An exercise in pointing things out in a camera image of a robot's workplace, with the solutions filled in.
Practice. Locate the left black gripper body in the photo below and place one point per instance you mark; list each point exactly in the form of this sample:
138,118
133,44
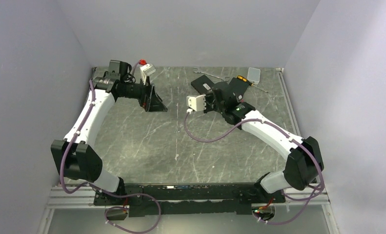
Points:
136,91

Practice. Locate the aluminium frame rail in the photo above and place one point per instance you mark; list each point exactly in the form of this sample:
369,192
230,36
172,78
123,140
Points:
80,199

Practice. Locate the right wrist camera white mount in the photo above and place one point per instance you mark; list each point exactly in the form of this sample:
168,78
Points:
195,103

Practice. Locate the silver wrench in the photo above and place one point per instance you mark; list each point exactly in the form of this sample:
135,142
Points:
197,70

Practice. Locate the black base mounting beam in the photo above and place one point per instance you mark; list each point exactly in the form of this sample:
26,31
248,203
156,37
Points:
181,199

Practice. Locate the plain black box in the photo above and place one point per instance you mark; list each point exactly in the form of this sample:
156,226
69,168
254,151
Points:
235,90

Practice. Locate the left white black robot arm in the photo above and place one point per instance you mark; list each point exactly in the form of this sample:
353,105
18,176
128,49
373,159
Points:
74,155

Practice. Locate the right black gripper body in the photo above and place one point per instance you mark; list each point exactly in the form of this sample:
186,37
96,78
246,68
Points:
211,105

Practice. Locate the black box with white label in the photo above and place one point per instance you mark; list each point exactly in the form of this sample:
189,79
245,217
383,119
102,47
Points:
205,86

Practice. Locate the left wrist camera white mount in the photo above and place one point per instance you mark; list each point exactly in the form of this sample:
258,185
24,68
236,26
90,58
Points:
146,69

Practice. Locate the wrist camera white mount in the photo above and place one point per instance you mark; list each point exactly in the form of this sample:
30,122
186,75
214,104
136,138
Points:
195,103
146,69

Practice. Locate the clear plastic container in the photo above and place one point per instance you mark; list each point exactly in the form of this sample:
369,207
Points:
254,75

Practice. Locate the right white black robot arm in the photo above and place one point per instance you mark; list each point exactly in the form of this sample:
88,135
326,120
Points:
302,155

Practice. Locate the yellow black handled screwdriver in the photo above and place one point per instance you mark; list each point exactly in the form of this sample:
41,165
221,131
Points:
250,83

